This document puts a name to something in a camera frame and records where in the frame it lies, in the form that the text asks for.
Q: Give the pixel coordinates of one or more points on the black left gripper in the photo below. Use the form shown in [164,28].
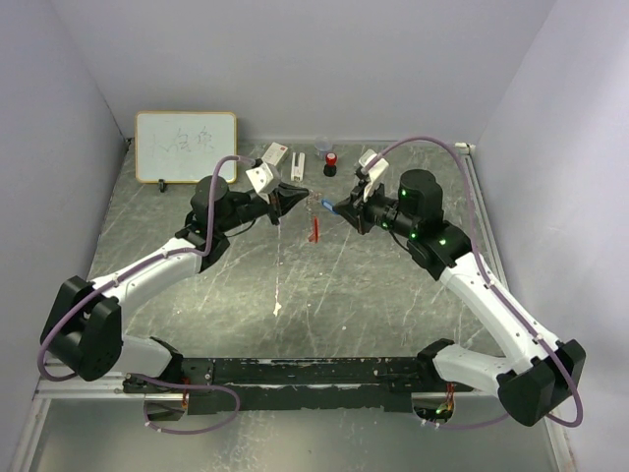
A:
[282,200]

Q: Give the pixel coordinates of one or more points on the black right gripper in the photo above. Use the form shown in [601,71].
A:
[355,210]

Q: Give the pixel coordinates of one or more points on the grey keyring holder red handle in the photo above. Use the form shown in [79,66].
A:
[312,203]

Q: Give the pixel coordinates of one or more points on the blue tagged key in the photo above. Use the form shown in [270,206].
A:
[327,205]

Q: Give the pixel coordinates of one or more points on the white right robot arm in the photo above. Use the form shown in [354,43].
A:
[537,371]

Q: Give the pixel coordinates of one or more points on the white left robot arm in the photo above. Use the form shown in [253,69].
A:
[84,329]

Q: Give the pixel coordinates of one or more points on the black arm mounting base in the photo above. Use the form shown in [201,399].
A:
[210,384]

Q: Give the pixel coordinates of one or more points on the white stapler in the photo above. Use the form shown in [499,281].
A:
[298,166]

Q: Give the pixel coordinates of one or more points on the white and green carton box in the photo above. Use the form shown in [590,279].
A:
[275,154]

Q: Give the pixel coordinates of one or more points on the red and black stamp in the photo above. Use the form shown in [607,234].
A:
[330,161]

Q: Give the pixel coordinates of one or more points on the clear plastic cup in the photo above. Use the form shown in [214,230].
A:
[323,146]

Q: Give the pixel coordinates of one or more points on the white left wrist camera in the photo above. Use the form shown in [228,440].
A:
[264,179]

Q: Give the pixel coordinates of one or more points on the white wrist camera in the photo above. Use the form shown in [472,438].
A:
[264,179]
[370,173]

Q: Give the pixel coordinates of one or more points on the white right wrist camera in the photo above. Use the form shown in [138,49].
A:
[370,173]

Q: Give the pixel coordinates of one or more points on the small whiteboard with yellow frame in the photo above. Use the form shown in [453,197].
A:
[182,147]

